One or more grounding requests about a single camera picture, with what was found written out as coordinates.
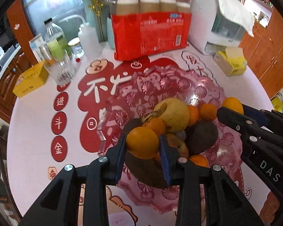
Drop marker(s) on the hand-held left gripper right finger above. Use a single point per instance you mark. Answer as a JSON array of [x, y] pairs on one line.
[[165, 162]]

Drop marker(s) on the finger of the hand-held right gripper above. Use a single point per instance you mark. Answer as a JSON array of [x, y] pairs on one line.
[[258, 115], [233, 120]]

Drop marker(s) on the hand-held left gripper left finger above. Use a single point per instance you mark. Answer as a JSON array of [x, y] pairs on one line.
[[119, 155]]

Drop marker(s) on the small reddish apple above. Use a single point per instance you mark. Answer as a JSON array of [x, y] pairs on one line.
[[178, 146]]

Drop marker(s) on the dark avocado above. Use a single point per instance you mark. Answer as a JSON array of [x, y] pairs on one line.
[[202, 136], [141, 169]]

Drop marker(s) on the small orange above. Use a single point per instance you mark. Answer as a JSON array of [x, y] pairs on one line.
[[193, 115], [208, 111]]

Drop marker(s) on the large orange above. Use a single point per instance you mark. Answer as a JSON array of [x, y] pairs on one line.
[[142, 142]]

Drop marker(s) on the pink glass plate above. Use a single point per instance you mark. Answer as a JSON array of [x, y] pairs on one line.
[[202, 91]]

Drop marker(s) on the yellow green plastic bag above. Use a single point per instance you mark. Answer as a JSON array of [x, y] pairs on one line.
[[281, 104]]

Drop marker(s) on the yellow pear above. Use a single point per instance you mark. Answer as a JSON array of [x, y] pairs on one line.
[[176, 115]]

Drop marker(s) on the yellow tissue box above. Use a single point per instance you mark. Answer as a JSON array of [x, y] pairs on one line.
[[231, 62]]

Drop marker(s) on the wooden cabinet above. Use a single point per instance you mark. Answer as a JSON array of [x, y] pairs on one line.
[[4, 84], [273, 56]]

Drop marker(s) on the printed pink tablecloth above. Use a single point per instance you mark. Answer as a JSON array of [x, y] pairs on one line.
[[33, 127]]

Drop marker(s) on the clear glass tumbler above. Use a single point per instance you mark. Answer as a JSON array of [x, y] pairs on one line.
[[61, 73]]

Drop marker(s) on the white countertop appliance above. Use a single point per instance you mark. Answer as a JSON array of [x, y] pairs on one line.
[[200, 16]]

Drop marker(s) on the white cloth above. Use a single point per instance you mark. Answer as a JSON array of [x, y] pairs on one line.
[[233, 7]]

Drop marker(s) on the small glass jar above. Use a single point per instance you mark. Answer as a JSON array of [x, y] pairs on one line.
[[75, 48]]

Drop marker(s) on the flat yellow box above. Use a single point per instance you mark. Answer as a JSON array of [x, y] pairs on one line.
[[30, 80]]

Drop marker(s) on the white squeeze bottle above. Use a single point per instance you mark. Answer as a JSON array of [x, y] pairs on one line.
[[89, 42]]

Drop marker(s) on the red paper cup package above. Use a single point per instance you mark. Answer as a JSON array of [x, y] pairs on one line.
[[151, 33]]

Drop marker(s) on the small white box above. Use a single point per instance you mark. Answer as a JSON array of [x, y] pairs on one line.
[[37, 47]]

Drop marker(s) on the teal vase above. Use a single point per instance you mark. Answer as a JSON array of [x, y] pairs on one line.
[[94, 21]]

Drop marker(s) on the clear plastic bottle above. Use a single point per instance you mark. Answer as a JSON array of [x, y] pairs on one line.
[[54, 33]]

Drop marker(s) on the grey refrigerator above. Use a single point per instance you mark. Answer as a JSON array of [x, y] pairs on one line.
[[37, 7]]

